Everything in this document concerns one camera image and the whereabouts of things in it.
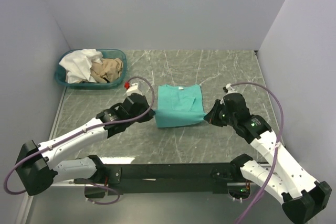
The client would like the teal t shirt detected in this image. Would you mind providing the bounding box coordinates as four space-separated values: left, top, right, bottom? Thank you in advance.
155 84 205 128

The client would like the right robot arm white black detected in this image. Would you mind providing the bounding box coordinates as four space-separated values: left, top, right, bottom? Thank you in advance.
204 92 332 223

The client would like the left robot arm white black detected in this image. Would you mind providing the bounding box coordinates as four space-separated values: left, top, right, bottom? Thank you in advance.
15 93 155 196

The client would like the beige t shirt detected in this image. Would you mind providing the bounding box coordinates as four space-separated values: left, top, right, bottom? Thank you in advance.
90 58 123 83

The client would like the teal plastic basket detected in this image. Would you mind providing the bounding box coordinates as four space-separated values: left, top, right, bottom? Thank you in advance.
54 48 128 90

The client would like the white t shirt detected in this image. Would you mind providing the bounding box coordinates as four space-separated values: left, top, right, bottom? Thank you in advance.
59 49 103 84

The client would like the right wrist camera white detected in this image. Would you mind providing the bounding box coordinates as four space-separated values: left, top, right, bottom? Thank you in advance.
223 83 237 95

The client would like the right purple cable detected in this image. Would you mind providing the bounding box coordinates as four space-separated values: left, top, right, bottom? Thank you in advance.
225 82 286 224

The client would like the aluminium frame rail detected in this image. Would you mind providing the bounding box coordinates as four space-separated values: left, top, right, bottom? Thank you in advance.
49 165 271 188

